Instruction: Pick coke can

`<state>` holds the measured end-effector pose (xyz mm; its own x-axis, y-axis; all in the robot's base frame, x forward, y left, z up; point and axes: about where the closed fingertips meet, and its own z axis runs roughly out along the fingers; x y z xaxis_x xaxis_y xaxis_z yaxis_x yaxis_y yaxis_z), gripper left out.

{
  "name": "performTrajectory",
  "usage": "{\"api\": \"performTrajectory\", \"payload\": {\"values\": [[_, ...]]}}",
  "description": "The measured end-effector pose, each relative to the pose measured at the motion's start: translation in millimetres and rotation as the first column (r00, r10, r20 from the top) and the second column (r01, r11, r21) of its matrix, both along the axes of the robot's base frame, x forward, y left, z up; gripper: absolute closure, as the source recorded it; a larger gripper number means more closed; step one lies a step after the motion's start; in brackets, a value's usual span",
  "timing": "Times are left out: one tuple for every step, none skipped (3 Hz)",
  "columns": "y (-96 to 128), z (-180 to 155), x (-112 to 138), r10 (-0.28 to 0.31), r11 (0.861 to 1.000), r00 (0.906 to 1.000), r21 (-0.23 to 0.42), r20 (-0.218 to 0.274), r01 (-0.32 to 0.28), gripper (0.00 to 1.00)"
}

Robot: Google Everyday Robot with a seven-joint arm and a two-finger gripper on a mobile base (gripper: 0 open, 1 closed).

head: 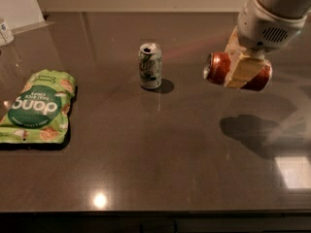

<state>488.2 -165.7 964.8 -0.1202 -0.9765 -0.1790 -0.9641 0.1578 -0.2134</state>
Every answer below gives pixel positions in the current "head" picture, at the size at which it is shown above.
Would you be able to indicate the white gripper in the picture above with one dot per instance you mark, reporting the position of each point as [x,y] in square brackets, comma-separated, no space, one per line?
[262,29]

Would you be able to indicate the red coke can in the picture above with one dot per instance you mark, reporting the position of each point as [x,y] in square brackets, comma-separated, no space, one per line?
[241,72]

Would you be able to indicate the green chips bag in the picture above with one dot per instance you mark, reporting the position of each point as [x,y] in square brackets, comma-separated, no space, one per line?
[39,114]

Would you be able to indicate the green white soda can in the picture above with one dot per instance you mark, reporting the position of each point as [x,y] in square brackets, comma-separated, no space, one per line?
[150,66]

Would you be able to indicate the white bottle at left edge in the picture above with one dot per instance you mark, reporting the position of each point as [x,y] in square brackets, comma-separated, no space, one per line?
[6,35]

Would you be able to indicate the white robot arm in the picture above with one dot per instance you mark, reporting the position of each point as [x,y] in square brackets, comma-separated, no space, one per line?
[262,26]

